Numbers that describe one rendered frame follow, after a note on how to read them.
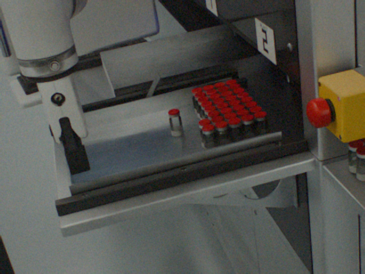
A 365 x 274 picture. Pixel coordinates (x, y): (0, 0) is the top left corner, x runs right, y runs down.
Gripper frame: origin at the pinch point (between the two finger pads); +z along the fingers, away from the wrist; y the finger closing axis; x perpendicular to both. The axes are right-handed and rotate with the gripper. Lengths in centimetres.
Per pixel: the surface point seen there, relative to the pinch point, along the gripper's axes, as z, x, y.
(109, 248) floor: 92, 3, 101
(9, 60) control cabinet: 7, 15, 85
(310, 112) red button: -7.4, -32.0, -18.2
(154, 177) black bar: 2.5, -10.8, -7.4
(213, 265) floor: 92, -31, 75
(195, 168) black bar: 2.6, -17.1, -7.8
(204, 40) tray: 4, -36, 54
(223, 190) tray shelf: 5.8, -20.2, -10.8
